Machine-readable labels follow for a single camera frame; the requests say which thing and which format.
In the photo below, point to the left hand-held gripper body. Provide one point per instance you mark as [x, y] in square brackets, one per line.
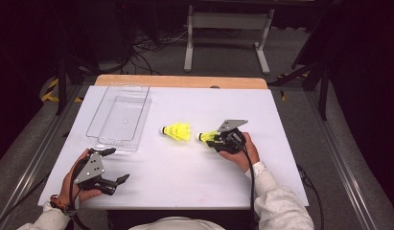
[90, 171]

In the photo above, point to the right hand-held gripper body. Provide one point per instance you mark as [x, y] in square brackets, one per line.
[231, 140]

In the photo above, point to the yellow plastic shuttlecock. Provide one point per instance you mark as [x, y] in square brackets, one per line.
[178, 131]
[208, 136]

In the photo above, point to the clear plastic container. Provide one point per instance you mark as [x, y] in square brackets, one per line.
[121, 118]

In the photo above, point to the person's right hand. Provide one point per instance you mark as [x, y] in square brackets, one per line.
[245, 156]

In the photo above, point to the person's left hand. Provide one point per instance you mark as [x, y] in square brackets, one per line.
[68, 185]

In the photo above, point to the white table sheet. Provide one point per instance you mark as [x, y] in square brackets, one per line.
[191, 172]

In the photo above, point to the wooden table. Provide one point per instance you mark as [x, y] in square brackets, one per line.
[185, 81]

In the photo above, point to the person's torso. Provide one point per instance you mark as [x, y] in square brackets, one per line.
[175, 223]

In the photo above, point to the black metal stand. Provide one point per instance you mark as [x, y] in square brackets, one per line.
[62, 86]
[322, 92]

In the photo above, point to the white metal stand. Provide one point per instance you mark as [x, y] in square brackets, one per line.
[229, 20]

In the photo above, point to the aluminium floor rail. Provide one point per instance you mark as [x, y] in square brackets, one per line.
[341, 166]
[28, 169]

